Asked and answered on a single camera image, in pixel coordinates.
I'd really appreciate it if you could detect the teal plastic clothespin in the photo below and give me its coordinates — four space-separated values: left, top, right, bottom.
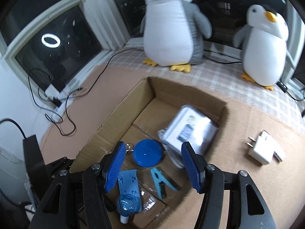
150 168 180 200

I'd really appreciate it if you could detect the black power cable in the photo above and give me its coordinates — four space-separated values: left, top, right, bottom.
28 47 146 137

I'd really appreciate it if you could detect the metal keyring with coin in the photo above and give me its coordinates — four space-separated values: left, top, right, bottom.
125 143 134 156

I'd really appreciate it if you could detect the white power strip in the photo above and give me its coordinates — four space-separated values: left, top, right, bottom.
45 84 71 102

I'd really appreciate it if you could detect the clear plastic card reader box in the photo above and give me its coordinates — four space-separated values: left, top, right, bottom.
158 105 219 157

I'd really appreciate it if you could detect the brown cardboard box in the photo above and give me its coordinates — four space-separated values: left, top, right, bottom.
71 77 228 228

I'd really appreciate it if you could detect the white USB charger plug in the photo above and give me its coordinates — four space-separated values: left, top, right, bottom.
246 130 284 165

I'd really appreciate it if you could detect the checkered cloth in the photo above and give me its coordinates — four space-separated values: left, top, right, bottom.
108 49 304 120

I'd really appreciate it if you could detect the large plush penguin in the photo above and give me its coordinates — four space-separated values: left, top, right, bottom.
141 0 213 73

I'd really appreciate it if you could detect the black inline cable switch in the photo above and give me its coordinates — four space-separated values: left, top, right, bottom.
277 81 288 94

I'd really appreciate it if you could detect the blue round tape measure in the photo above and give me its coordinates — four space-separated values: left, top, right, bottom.
132 139 163 168

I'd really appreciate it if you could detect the small plush penguin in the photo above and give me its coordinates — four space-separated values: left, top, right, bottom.
233 4 289 90

